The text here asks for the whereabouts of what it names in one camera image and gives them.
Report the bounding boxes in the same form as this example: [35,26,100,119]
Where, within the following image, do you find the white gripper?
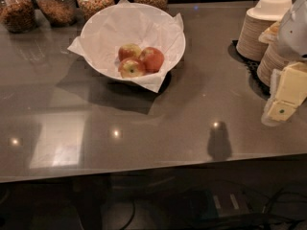
[258,0,307,122]

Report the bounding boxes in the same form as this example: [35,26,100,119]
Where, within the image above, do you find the red apple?
[118,43,142,61]
[139,47,164,73]

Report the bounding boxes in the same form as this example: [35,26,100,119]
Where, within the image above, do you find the front yellow-red apple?
[118,57,146,79]

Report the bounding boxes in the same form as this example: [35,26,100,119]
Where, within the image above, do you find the white bowl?
[79,2,187,82]

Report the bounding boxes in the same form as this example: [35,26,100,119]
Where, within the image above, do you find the front stack paper bowls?
[257,42,289,86]

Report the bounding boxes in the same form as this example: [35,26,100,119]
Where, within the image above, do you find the stack paper bowls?
[257,42,289,86]
[236,0,292,61]

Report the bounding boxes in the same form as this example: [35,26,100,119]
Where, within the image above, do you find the black rubber mat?
[232,40,271,100]

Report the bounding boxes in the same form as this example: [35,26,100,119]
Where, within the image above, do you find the back stack paper bowls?
[236,0,292,61]

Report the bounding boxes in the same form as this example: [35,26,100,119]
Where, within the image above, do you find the dark device under table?
[178,190,253,228]

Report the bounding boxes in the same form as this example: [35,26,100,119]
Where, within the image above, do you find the white paper liner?
[67,0,185,94]

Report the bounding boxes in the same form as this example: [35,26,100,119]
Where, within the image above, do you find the far left glass cereal jar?
[0,0,35,34]

